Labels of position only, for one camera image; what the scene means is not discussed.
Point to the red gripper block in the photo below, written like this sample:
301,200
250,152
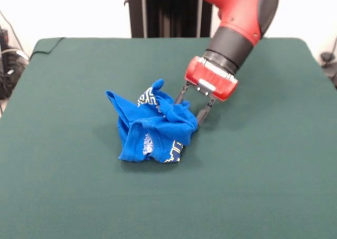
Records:
210,78

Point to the blue printed t-shirt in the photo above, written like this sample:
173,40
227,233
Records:
147,133

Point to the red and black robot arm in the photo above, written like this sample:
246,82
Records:
237,10

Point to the dark green table cloth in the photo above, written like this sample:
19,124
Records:
79,170

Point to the small black box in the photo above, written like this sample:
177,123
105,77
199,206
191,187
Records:
4,39

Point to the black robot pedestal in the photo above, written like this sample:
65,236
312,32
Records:
158,12

